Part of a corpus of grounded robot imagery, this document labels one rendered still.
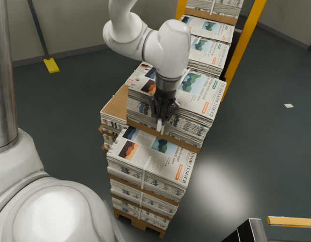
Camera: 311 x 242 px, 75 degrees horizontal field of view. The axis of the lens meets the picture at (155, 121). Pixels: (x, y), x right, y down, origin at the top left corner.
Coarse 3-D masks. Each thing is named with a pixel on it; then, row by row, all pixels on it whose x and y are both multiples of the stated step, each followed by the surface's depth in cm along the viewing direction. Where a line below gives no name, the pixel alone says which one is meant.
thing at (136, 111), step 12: (144, 72) 94; (132, 84) 87; (144, 84) 87; (132, 96) 87; (144, 96) 84; (132, 108) 93; (144, 108) 89; (156, 108) 86; (132, 120) 98; (144, 120) 93
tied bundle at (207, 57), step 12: (192, 36) 126; (192, 48) 115; (204, 48) 116; (216, 48) 117; (228, 48) 120; (192, 60) 107; (204, 60) 107; (216, 60) 108; (204, 72) 109; (216, 72) 106
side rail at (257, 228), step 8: (248, 224) 79; (256, 224) 78; (240, 232) 84; (248, 232) 78; (256, 232) 76; (264, 232) 76; (240, 240) 84; (248, 240) 78; (256, 240) 74; (264, 240) 74
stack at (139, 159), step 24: (120, 144) 93; (144, 144) 95; (168, 144) 96; (120, 168) 94; (144, 168) 86; (168, 168) 88; (192, 168) 90; (120, 192) 113; (168, 192) 92; (144, 216) 126; (168, 216) 112
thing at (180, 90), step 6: (192, 72) 98; (186, 78) 94; (180, 84) 91; (186, 84) 91; (180, 90) 88; (180, 96) 85; (162, 108) 85; (168, 108) 84; (162, 114) 87; (168, 114) 85; (168, 126) 89; (168, 132) 92
